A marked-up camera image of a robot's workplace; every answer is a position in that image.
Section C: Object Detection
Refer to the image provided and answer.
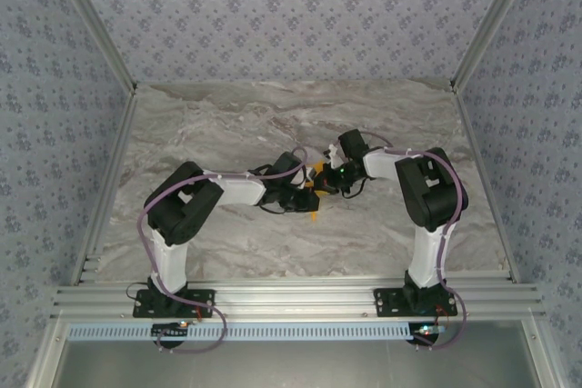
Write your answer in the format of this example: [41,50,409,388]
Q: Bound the slotted grey cable duct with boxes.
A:
[66,322,449,343]

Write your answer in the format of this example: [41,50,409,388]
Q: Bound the orange paper sheet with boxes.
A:
[303,159,329,223]

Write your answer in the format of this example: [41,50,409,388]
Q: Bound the aluminium frame post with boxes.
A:
[44,0,139,96]
[448,0,547,95]

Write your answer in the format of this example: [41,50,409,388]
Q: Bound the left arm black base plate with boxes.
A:
[132,289,216,319]

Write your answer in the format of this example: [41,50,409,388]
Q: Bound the aluminium mounting rail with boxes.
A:
[50,283,547,321]

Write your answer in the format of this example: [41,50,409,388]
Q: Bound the aluminium side rail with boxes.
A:
[70,87,140,287]
[452,85,522,284]

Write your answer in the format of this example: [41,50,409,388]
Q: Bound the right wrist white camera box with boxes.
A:
[323,144,342,171]

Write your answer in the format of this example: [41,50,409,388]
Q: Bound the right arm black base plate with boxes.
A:
[372,286,458,319]

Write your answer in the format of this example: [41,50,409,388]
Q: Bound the grey metal panel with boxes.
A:
[54,341,542,388]

